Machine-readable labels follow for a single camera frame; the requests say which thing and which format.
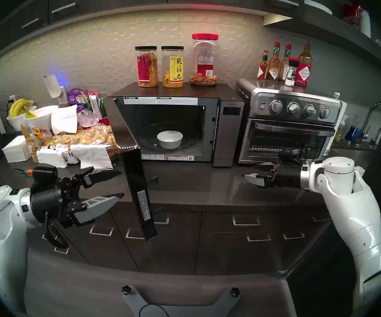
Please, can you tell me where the basket of wrapped cakes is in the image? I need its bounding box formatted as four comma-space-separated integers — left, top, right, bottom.
43, 124, 117, 161

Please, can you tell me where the glass microwave turntable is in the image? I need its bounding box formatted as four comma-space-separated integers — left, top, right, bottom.
134, 122, 200, 152

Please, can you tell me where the dark wall shelf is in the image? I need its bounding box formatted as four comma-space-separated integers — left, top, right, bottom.
263, 0, 381, 77

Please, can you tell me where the small white bowl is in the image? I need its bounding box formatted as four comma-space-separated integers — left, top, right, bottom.
157, 130, 183, 150

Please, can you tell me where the bunch of drink sachets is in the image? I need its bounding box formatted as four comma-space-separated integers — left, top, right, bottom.
85, 90, 108, 119

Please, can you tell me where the snack jar pink label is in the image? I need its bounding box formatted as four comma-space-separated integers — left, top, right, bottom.
135, 46, 159, 88

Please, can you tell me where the stainless steel toaster oven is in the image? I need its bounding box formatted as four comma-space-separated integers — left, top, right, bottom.
235, 78, 343, 165

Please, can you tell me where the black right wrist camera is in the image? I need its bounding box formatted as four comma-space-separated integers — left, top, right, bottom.
278, 147, 312, 164

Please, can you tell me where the white plate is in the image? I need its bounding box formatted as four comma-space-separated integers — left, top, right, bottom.
304, 0, 333, 16

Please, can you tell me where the large white tissue sheet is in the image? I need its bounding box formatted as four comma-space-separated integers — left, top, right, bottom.
70, 144, 114, 170

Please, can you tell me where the small white tissue pack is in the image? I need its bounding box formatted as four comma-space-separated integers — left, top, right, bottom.
37, 147, 69, 168

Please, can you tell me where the small red hot sauce bottle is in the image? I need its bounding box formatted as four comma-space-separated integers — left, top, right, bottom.
257, 50, 269, 81

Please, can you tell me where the stack of red cups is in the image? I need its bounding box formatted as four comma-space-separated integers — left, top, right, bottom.
342, 3, 362, 30

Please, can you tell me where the black silver microwave oven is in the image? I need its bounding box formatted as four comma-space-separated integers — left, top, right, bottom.
111, 82, 245, 167

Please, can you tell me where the white napkin stack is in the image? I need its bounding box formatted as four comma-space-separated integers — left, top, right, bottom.
1, 135, 32, 163

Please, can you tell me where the large Tabasco sauce bottle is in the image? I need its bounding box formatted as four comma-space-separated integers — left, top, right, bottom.
295, 41, 313, 87

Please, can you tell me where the bunch of yellow bananas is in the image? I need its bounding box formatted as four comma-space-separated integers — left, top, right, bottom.
9, 98, 37, 119

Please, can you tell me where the white fruit bowl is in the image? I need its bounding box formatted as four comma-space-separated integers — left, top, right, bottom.
6, 106, 37, 132

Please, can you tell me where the snack jar yellow label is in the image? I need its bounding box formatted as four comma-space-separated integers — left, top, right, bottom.
161, 46, 184, 88

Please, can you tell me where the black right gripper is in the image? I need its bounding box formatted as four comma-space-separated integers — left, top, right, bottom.
243, 163, 305, 189

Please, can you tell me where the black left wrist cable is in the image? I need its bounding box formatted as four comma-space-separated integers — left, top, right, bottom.
43, 212, 69, 249

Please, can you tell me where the white can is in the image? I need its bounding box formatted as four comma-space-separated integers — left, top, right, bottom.
360, 9, 372, 39

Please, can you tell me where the crumpled white paper napkin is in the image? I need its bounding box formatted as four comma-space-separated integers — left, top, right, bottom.
51, 104, 78, 135

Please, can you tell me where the green hot sauce bottle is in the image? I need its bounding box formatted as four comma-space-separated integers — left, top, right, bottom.
278, 44, 292, 83

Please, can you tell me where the white wall night light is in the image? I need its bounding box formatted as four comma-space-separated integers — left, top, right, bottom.
43, 75, 62, 99

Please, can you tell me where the brown hot sauce bottle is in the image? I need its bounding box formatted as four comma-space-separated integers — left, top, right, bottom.
266, 42, 281, 82

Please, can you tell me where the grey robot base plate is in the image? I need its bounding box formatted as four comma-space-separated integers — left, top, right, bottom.
122, 286, 240, 317

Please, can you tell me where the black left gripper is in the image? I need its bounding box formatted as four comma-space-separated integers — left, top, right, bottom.
30, 167, 125, 228

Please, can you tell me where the clear jar red lid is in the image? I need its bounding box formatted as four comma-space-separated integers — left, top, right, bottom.
190, 33, 219, 86

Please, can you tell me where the large white bowl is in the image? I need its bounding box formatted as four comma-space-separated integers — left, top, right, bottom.
24, 105, 59, 132

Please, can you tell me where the black lid spice shaker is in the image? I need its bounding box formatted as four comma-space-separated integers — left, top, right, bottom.
285, 57, 300, 87

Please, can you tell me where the chrome sink faucet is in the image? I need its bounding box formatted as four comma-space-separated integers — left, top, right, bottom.
356, 102, 381, 148

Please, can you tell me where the clear soap bottle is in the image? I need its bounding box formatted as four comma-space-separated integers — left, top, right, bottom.
335, 117, 349, 142

